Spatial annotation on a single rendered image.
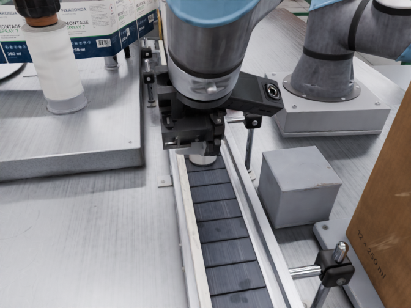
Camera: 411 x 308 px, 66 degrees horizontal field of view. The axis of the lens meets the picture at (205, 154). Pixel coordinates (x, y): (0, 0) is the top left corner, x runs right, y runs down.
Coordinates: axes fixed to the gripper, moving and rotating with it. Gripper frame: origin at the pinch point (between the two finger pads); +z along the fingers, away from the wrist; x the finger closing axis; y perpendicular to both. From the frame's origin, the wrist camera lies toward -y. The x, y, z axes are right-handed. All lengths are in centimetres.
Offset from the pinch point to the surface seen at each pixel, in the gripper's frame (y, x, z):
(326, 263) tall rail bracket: -7.9, 20.7, -15.9
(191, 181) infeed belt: 2.8, 4.7, 3.7
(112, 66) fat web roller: 19, -40, 29
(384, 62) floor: -227, -159, 199
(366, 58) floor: -213, -168, 204
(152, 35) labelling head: 7, -61, 39
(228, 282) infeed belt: 0.8, 21.2, -5.9
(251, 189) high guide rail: -3.6, 10.5, -9.2
